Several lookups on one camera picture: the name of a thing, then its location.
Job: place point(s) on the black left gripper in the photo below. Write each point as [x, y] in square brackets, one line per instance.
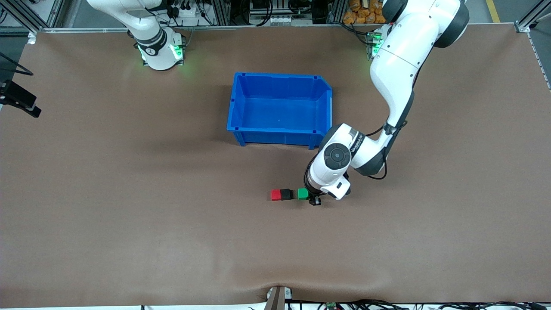
[311, 191]

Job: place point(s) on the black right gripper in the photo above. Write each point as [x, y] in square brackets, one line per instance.
[13, 95]

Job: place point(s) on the small green cube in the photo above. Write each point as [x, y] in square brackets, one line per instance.
[302, 194]

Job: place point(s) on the small black cube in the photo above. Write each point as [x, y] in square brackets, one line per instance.
[287, 194]

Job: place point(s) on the small red cube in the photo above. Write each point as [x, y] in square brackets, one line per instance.
[276, 195]

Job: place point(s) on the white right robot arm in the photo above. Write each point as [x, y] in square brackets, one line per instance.
[150, 26]

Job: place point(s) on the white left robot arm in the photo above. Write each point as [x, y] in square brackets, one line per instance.
[400, 51]

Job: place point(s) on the blue plastic storage bin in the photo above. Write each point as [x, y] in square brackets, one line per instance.
[280, 112]

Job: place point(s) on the small green connector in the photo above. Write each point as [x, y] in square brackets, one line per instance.
[332, 306]

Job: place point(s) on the brown table mat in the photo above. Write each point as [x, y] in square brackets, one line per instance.
[129, 241]

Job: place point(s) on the grey electronics unit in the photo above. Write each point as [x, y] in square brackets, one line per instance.
[280, 13]

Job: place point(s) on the white power strip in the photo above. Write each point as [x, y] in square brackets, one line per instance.
[184, 12]

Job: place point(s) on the bag of orange packets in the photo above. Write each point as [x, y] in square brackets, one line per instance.
[363, 13]

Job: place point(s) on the aluminium frame rail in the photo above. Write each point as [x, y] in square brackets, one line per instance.
[86, 30]

